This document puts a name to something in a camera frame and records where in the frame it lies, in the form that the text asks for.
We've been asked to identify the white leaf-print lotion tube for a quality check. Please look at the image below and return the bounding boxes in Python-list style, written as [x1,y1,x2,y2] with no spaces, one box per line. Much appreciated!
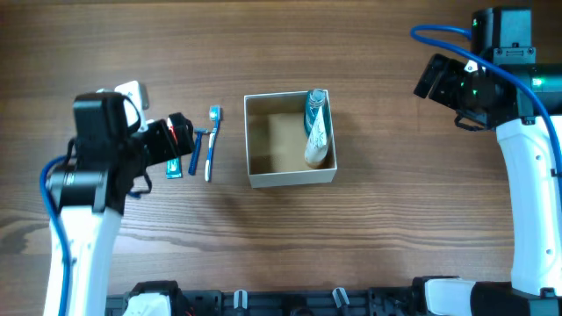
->
[304,107,328,169]

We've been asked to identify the blue mouthwash bottle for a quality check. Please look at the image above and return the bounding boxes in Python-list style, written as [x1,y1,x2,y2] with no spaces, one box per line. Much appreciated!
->
[304,89,327,136]

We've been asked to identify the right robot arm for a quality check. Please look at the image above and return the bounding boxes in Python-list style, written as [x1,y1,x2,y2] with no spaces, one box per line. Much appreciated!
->
[409,7,561,315]

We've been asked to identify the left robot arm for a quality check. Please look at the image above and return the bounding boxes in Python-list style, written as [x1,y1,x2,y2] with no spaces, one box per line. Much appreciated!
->
[40,91,194,315]

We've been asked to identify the blue disposable razor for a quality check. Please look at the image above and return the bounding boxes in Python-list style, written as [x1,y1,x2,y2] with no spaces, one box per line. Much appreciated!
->
[188,128,210,176]

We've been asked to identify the Colgate toothpaste tube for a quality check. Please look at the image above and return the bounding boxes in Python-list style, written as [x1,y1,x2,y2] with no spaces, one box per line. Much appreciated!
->
[166,118,183,179]

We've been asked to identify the blue white toothbrush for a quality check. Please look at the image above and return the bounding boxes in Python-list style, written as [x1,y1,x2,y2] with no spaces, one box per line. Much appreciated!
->
[205,105,221,183]

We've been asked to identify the white open cardboard box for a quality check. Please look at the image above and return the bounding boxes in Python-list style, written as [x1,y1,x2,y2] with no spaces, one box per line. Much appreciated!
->
[244,90,338,189]

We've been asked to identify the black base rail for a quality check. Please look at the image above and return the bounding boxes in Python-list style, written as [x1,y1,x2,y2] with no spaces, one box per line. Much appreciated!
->
[104,280,562,316]

